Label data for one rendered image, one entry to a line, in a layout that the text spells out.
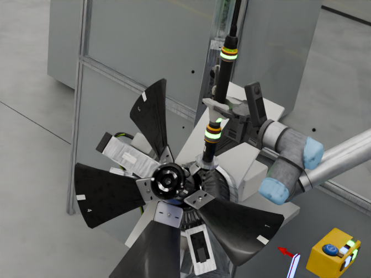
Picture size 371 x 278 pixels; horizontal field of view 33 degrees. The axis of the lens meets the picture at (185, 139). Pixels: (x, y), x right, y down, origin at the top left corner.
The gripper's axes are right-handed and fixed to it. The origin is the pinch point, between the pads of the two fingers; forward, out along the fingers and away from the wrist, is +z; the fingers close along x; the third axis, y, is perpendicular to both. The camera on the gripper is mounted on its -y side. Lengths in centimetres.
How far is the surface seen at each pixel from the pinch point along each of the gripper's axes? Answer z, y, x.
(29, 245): 117, 153, 36
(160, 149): 17.8, 28.2, 4.2
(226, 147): -3.7, 17.9, 7.5
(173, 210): 3.2, 40.5, -4.1
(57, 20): 252, 99, 170
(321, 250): -37, 45, 23
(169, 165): 8.8, 26.9, -2.5
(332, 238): -36, 45, 31
